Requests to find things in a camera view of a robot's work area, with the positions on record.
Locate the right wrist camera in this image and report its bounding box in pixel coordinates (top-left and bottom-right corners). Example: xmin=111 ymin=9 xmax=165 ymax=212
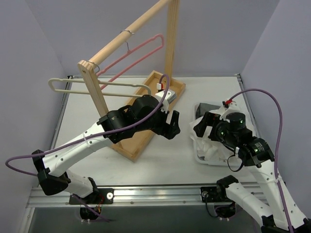
xmin=218 ymin=100 xmax=242 ymax=121

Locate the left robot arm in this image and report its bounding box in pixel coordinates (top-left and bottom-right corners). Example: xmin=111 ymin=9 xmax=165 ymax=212
xmin=33 ymin=91 xmax=180 ymax=203

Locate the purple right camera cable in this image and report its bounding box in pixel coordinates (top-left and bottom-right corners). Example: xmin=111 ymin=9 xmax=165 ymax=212
xmin=225 ymin=88 xmax=294 ymax=233

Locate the white perforated plastic basket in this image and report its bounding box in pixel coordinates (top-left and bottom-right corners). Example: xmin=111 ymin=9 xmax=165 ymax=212
xmin=193 ymin=101 xmax=255 ymax=167

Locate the cream hanger with metal hook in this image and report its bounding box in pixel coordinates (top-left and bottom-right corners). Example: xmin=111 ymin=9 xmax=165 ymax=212
xmin=48 ymin=60 xmax=152 ymax=98

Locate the grey pleated skirt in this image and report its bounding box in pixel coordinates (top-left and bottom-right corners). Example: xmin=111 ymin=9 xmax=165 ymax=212
xmin=195 ymin=103 xmax=220 ymax=119

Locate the wooden clothes rack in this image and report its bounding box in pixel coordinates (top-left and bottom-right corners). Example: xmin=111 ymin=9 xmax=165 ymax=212
xmin=77 ymin=0 xmax=187 ymax=163

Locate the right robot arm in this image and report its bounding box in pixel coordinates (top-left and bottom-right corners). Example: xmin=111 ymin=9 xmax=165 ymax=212
xmin=193 ymin=112 xmax=311 ymax=233

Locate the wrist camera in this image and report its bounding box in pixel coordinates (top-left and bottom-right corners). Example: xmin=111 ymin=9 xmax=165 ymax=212
xmin=155 ymin=83 xmax=177 ymax=113
xmin=218 ymin=100 xmax=242 ymax=121

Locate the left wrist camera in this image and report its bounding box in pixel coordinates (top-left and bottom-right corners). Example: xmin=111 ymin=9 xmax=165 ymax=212
xmin=155 ymin=83 xmax=177 ymax=113

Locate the pink plastic hanger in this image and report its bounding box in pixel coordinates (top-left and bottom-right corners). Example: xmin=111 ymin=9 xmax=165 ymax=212
xmin=98 ymin=33 xmax=165 ymax=83

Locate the white ruffled skirt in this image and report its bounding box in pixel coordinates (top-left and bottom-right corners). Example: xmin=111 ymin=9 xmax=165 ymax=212
xmin=189 ymin=117 xmax=233 ymax=166

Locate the aluminium mounting rail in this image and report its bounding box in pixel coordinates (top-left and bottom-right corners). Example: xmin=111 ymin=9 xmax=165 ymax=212
xmin=26 ymin=183 xmax=268 ymax=208

